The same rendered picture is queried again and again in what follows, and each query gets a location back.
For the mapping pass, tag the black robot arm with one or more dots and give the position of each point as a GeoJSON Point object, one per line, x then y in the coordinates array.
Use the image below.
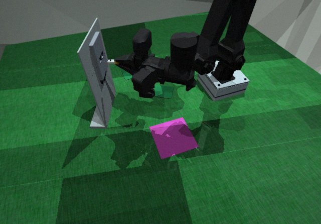
{"type": "Point", "coordinates": [192, 52]}

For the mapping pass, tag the dark grey panel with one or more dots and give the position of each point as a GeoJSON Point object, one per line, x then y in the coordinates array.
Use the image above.
{"type": "Point", "coordinates": [93, 58]}

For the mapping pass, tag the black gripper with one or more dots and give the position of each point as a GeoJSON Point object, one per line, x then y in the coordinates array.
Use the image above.
{"type": "Point", "coordinates": [141, 44]}

